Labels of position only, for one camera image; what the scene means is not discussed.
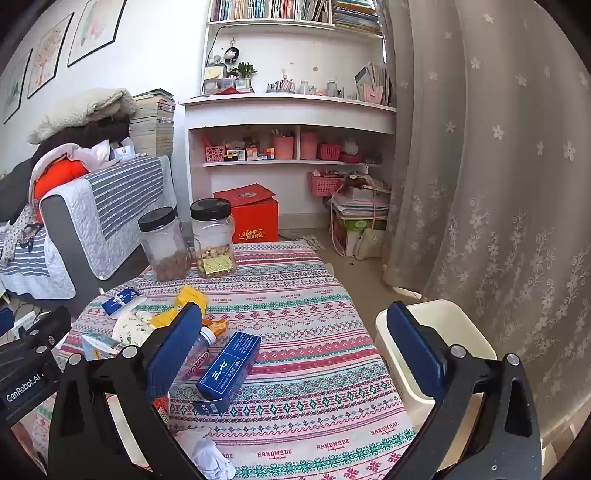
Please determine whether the medium framed picture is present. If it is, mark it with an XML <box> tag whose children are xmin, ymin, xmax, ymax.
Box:
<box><xmin>27</xmin><ymin>13</ymin><xmax>75</xmax><ymax>99</ymax></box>

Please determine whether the dark brown cloth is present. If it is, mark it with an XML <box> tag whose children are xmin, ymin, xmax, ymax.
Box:
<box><xmin>34</xmin><ymin>117</ymin><xmax>130</xmax><ymax>162</ymax></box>

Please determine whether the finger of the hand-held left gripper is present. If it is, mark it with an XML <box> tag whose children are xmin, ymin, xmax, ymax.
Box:
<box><xmin>28</xmin><ymin>306</ymin><xmax>73</xmax><ymax>359</ymax></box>

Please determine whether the small framed picture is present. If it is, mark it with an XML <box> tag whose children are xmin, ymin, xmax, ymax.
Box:
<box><xmin>2</xmin><ymin>48</ymin><xmax>33</xmax><ymax>124</ymax></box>

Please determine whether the clear jar with brown snacks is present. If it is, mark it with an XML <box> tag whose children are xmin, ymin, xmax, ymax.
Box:
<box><xmin>137</xmin><ymin>207</ymin><xmax>192</xmax><ymax>282</ymax></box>

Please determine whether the clear jar with yellow label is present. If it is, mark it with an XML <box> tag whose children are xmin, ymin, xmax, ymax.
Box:
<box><xmin>190</xmin><ymin>198</ymin><xmax>238</xmax><ymax>279</ymax></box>

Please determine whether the white cloth bag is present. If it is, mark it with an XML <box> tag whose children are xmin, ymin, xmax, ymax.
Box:
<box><xmin>355</xmin><ymin>228</ymin><xmax>387</xmax><ymax>260</ymax></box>

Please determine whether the stack of papers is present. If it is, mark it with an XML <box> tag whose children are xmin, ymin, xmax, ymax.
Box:
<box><xmin>330</xmin><ymin>187</ymin><xmax>392</xmax><ymax>217</ymax></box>

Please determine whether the red cardboard box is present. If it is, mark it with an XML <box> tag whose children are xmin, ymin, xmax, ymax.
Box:
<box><xmin>213</xmin><ymin>183</ymin><xmax>280</xmax><ymax>244</ymax></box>

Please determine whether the green and white cardboard box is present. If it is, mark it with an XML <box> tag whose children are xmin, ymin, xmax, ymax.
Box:
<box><xmin>331</xmin><ymin>213</ymin><xmax>389</xmax><ymax>257</ymax></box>

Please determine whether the white plastic bin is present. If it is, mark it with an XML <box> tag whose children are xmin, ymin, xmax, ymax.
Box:
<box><xmin>374</xmin><ymin>299</ymin><xmax>499</xmax><ymax>472</ymax></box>

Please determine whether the small potted plant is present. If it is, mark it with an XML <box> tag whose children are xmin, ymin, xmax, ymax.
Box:
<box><xmin>231</xmin><ymin>62</ymin><xmax>258</xmax><ymax>92</ymax></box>

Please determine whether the patterned striped tablecloth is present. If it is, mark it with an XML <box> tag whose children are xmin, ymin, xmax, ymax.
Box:
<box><xmin>14</xmin><ymin>240</ymin><xmax>444</xmax><ymax>480</ymax></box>

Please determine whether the white tissue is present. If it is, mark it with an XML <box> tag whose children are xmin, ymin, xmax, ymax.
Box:
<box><xmin>184</xmin><ymin>428</ymin><xmax>237</xmax><ymax>480</ymax></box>

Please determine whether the clear plastic bottle white cap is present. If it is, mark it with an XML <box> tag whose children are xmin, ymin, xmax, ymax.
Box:
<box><xmin>182</xmin><ymin>325</ymin><xmax>218</xmax><ymax>381</ymax></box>

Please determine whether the white bookshelf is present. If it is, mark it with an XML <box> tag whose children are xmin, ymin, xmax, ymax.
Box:
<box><xmin>178</xmin><ymin>0</ymin><xmax>398</xmax><ymax>232</ymax></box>

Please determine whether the pink hanging basket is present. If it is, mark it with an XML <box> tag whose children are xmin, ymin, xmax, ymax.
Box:
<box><xmin>308</xmin><ymin>172</ymin><xmax>346</xmax><ymax>199</ymax></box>

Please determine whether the floral lace curtain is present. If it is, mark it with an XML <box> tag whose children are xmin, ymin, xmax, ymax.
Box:
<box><xmin>379</xmin><ymin>0</ymin><xmax>591</xmax><ymax>444</ymax></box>

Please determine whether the blue and white packet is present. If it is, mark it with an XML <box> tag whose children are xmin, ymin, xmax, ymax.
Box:
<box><xmin>100</xmin><ymin>287</ymin><xmax>147</xmax><ymax>317</ymax></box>

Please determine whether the large framed picture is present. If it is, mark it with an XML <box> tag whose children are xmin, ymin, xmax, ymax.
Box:
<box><xmin>67</xmin><ymin>0</ymin><xmax>127</xmax><ymax>68</ymax></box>

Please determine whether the grey sofa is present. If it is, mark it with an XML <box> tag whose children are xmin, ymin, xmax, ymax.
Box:
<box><xmin>0</xmin><ymin>157</ymin><xmax>176</xmax><ymax>305</ymax></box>

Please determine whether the tall stack of books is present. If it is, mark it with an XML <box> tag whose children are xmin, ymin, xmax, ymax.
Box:
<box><xmin>129</xmin><ymin>88</ymin><xmax>176</xmax><ymax>160</ymax></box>

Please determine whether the orange cloth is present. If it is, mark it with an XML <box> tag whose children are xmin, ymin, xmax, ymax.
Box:
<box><xmin>33</xmin><ymin>159</ymin><xmax>88</xmax><ymax>199</ymax></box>

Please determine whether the floral paper cup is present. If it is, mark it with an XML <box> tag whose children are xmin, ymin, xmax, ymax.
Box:
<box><xmin>112</xmin><ymin>310</ymin><xmax>160</xmax><ymax>347</ymax></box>

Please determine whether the yellow snack packet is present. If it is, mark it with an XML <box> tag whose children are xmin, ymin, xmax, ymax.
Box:
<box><xmin>150</xmin><ymin>285</ymin><xmax>208</xmax><ymax>329</ymax></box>

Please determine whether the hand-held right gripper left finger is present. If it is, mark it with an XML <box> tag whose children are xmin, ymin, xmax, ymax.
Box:
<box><xmin>48</xmin><ymin>302</ymin><xmax>204</xmax><ymax>480</ymax></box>

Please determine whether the row of upright books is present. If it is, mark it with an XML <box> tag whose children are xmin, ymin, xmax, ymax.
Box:
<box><xmin>209</xmin><ymin>0</ymin><xmax>333</xmax><ymax>24</ymax></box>

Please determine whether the striped quilted sofa cover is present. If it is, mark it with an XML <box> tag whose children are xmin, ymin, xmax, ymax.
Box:
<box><xmin>0</xmin><ymin>156</ymin><xmax>178</xmax><ymax>301</ymax></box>

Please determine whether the blue cardboard box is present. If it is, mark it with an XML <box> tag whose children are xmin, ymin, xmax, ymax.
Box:
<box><xmin>196</xmin><ymin>331</ymin><xmax>262</xmax><ymax>415</ymax></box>

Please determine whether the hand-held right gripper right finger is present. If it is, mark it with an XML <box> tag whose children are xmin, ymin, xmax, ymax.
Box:
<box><xmin>385</xmin><ymin>301</ymin><xmax>542</xmax><ymax>480</ymax></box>

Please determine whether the beige fluffy blanket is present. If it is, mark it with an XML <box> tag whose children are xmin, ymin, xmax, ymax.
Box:
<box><xmin>28</xmin><ymin>88</ymin><xmax>138</xmax><ymax>145</ymax></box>

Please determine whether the stack of magazines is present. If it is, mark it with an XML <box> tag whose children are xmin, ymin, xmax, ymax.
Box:
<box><xmin>332</xmin><ymin>0</ymin><xmax>384</xmax><ymax>35</ymax></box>

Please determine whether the pink file holder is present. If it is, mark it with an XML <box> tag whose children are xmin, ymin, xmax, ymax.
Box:
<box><xmin>362</xmin><ymin>83</ymin><xmax>389</xmax><ymax>105</ymax></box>

